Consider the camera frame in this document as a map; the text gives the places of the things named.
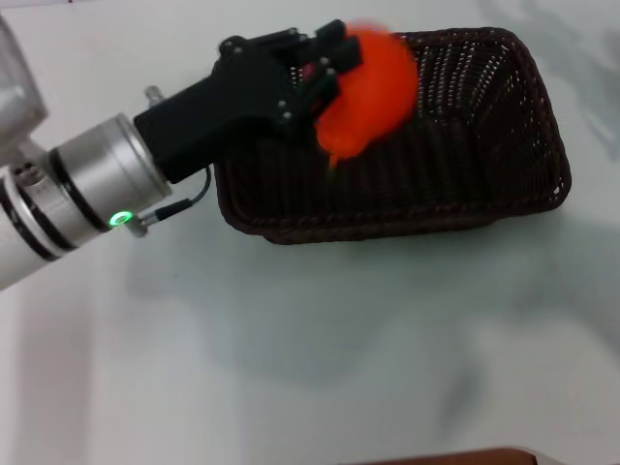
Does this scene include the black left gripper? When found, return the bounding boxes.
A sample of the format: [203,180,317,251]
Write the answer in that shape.
[132,18,365,185]

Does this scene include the orange plastic pear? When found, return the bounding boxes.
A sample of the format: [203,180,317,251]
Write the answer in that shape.
[313,18,420,170]

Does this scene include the black woven rectangular basket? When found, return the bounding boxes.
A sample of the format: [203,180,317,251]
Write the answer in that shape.
[214,26,574,246]

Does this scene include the white tablecloth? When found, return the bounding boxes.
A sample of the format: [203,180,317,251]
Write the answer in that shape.
[0,0,620,465]

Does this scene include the brown wooden edge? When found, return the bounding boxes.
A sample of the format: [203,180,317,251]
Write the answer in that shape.
[371,448,540,465]

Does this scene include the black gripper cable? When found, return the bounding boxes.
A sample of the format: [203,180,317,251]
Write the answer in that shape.
[126,164,212,239]

